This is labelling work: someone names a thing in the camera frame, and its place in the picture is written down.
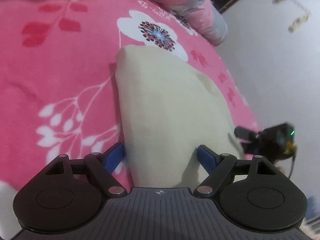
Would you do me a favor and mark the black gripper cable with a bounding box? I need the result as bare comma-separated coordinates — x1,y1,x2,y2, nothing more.
277,152,298,181

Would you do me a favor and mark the cream fleece garment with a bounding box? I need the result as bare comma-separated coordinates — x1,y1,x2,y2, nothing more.
116,45,244,189

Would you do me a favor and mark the pink floral bed blanket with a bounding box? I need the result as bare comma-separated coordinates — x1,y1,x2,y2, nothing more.
1,0,258,190

